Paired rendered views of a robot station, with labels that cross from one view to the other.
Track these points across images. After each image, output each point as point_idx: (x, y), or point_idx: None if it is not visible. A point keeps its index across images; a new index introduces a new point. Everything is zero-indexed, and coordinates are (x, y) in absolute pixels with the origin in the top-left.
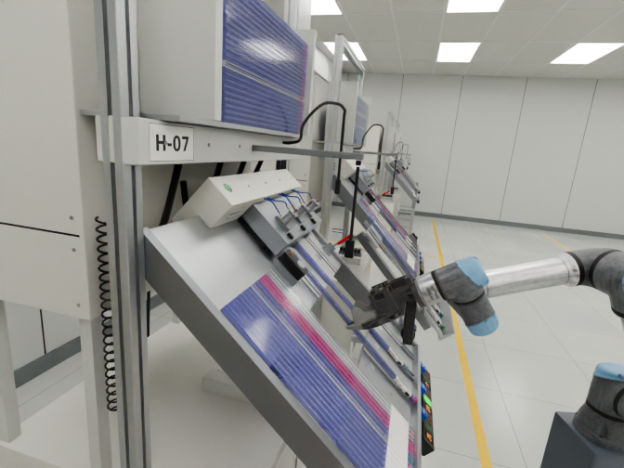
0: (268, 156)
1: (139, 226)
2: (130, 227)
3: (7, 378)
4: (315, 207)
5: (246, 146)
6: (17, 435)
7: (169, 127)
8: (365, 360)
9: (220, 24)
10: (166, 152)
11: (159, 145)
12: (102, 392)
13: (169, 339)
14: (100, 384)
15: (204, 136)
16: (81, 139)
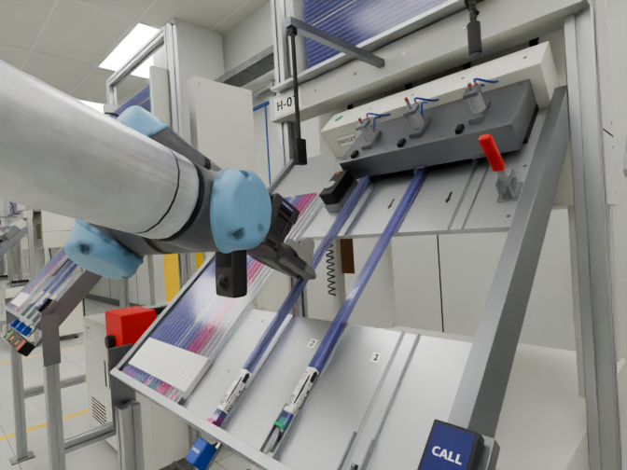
0: (424, 56)
1: (286, 156)
2: (282, 157)
3: (385, 282)
4: (470, 101)
5: (367, 68)
6: (389, 325)
7: (284, 94)
8: (269, 319)
9: (290, 11)
10: (283, 110)
11: (279, 107)
12: (335, 281)
13: (548, 355)
14: (334, 274)
15: (311, 86)
16: (319, 117)
